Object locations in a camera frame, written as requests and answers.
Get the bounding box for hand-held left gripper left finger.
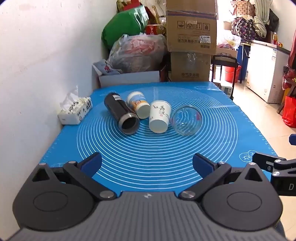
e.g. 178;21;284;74
32;152;117;201

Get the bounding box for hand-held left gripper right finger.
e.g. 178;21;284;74
179;153;270;201

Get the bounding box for clear glass cup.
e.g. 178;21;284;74
171;105;203;136

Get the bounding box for black thermos cup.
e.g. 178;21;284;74
104;92;140;135

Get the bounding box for white printed paper cup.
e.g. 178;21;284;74
149;100;172;134

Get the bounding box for blue and white paper cup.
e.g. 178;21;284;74
126;91;151;120

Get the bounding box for red shopping bag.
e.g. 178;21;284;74
281;95;296;128

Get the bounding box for blue silicone baking mat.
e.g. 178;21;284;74
38;81;279;197

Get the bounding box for white tissue pack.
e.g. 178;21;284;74
57;86;93;126

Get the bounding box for dark red hanging cloth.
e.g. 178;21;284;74
282;30;296;97

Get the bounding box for white chest freezer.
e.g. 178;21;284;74
245;39;291;104

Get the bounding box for small white appliance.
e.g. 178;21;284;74
219;84;233;97

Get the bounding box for red bucket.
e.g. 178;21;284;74
224;65;242;83

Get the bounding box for white cardboard box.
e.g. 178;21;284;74
92;65;161;88

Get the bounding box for small flat cardboard box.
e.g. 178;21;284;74
216;45;238;58

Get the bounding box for clear plastic bag red contents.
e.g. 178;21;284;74
108;34;167;74

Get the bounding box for purple floral bag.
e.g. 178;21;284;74
231;17;258;43

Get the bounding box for grey-green hanging cloth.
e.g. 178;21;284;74
252;0;270;39

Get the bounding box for large brown cardboard box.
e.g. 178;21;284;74
166;0;218;55

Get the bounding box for brown patterned bag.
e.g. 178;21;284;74
231;0;256;18

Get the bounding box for green bag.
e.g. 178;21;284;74
102;5;150;50

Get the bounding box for red box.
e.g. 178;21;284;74
145;24;167;36

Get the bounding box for blue table frame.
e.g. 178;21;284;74
238;43;251;84

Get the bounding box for black metal frame stool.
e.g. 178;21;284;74
211;55;239;100

